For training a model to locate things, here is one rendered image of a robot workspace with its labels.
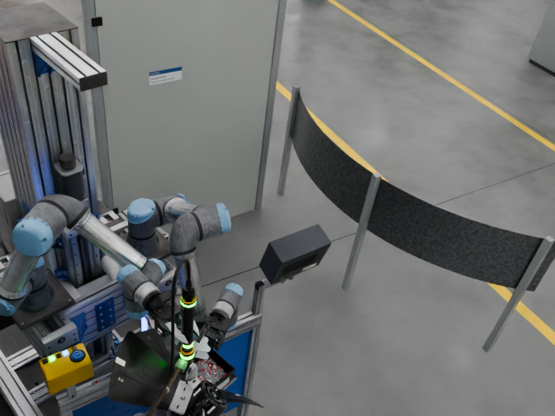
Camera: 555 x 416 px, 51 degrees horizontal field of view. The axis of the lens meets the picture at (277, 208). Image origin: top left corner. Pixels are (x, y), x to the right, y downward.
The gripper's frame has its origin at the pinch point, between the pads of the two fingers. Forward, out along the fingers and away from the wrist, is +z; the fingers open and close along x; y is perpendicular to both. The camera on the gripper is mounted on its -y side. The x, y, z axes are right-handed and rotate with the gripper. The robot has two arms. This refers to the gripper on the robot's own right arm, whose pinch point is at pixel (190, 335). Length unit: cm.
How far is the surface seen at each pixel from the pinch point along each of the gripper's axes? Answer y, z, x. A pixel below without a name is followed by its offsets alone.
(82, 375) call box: 45, -37, 20
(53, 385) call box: 43, -39, 30
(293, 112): 70, -152, -208
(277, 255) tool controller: 23, -24, -62
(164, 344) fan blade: 27.5, -19.1, -3.5
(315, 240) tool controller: 23, -20, -81
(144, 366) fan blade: 9.3, -5.1, 13.3
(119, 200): 98, -171, -75
